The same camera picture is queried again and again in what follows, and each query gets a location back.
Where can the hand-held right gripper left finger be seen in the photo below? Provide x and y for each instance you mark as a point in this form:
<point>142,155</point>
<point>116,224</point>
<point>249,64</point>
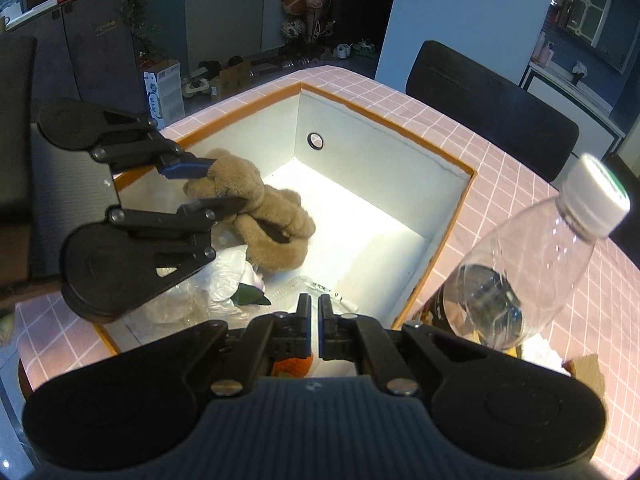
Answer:
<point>304,327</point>

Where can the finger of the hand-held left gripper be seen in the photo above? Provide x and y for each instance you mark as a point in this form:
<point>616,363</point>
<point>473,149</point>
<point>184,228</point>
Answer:
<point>210,206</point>
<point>187,167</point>

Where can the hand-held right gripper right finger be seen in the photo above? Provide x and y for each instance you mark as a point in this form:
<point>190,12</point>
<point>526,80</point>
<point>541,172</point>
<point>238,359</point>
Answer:
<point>326,327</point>

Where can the brown teddy bear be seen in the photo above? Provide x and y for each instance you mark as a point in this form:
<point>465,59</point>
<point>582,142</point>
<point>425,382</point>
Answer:
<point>270,210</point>

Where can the white storage box orange rim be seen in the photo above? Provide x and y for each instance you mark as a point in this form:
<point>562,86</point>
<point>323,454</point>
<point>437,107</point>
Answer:
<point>380,170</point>

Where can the white tube in clear wrapper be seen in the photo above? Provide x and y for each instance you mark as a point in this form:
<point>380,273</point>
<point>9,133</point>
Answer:
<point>327,294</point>

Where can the orange packet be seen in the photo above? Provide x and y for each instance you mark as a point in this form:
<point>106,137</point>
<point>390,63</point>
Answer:
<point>292,366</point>

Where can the dark green cloth piece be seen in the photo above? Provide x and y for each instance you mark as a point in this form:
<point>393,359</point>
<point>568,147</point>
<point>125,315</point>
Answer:
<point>250,296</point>

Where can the clear plastic bag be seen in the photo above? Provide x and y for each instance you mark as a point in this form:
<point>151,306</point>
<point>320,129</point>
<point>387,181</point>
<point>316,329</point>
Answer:
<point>220,280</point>

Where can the white and blue carton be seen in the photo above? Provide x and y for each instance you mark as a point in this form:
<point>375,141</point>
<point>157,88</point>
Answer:
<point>162,92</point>

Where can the white slipper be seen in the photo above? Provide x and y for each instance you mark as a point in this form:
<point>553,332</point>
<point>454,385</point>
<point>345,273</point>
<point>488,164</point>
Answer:
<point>196,86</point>

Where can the brown cardboard box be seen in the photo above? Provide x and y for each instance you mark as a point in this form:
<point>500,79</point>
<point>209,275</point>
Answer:
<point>235,79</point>

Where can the dark snack packet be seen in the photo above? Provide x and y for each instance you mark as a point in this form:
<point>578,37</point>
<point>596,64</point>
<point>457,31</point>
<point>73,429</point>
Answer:
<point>435,312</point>

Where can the grey cabinet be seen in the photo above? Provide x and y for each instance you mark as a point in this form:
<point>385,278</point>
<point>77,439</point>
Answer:
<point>90,60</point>

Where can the green trailing plant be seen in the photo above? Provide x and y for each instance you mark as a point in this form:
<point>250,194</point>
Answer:
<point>132,5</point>

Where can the patterned balls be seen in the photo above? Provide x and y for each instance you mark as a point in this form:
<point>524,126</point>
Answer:
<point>292,30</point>

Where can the white sneaker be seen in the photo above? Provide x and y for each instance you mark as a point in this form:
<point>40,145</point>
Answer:
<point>341,51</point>

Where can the green and white sneakers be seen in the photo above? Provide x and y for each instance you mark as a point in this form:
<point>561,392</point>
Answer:
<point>365,47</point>

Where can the clear plastic bottle white cap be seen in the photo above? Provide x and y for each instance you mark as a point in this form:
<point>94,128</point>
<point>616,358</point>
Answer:
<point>530,260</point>

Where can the white crumpled tissue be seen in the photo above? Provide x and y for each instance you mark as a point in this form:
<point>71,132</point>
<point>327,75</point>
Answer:
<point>545,355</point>

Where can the brown cardboard piece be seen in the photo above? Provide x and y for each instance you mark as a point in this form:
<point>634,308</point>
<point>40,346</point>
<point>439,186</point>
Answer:
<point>589,371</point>

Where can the black chair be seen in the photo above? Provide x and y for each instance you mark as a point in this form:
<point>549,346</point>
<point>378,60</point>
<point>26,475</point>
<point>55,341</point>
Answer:
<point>490,105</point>

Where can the white side cabinet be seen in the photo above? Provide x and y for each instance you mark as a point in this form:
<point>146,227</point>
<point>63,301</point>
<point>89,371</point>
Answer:
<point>570,105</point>

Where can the pink bottle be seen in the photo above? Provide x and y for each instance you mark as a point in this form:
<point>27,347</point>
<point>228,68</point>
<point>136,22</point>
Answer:
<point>544,50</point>

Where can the small white figurine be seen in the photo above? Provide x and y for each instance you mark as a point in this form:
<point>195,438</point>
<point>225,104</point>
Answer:
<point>579,72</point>

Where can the white framed window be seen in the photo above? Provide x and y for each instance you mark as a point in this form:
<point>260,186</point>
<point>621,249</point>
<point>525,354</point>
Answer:
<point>597,15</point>

